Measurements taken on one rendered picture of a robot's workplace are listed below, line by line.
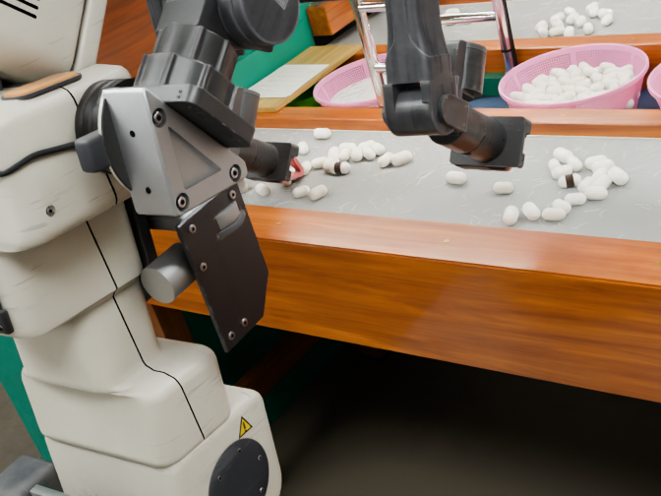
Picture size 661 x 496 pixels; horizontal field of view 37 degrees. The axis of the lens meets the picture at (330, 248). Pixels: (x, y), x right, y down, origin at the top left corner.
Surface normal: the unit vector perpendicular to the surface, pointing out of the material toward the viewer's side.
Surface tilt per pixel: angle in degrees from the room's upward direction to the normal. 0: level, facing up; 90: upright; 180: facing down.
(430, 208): 0
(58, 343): 82
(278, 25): 87
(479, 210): 0
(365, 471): 0
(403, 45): 71
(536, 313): 90
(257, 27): 87
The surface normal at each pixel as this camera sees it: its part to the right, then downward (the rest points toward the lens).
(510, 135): -0.60, -0.14
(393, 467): -0.26, -0.84
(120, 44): 0.78, 0.10
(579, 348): -0.56, 0.53
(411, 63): -0.62, 0.23
